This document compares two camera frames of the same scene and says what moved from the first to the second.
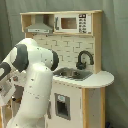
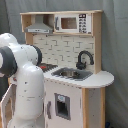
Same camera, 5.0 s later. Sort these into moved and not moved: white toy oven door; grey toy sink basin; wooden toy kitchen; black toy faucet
Moved: white toy oven door
Not moved: black toy faucet; wooden toy kitchen; grey toy sink basin
